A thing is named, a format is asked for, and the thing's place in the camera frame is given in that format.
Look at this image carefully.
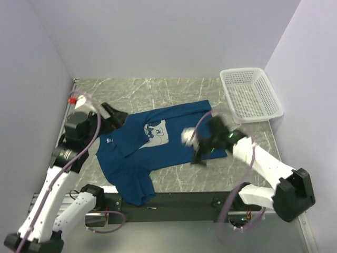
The blue cartoon print t-shirt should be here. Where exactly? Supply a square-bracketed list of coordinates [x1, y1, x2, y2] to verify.
[96, 100, 211, 206]

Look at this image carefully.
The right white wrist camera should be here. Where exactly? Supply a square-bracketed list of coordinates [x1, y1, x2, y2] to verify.
[181, 128, 199, 150]

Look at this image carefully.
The aluminium frame rail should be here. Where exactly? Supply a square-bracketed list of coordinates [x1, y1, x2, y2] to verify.
[27, 193, 39, 214]

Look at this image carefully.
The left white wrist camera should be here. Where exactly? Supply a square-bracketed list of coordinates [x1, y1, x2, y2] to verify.
[68, 95, 97, 112]

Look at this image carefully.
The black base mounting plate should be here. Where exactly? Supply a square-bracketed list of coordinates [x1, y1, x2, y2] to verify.
[90, 191, 230, 222]

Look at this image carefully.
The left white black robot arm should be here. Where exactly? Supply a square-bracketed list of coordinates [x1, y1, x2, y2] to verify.
[4, 102, 128, 252]

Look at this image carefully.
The white plastic perforated basket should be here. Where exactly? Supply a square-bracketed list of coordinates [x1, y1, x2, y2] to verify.
[220, 67, 284, 124]

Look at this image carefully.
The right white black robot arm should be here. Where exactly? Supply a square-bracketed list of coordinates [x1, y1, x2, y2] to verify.
[181, 116, 316, 222]

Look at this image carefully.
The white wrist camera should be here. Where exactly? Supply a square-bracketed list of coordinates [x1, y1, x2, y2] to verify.
[181, 128, 199, 150]
[68, 95, 97, 112]

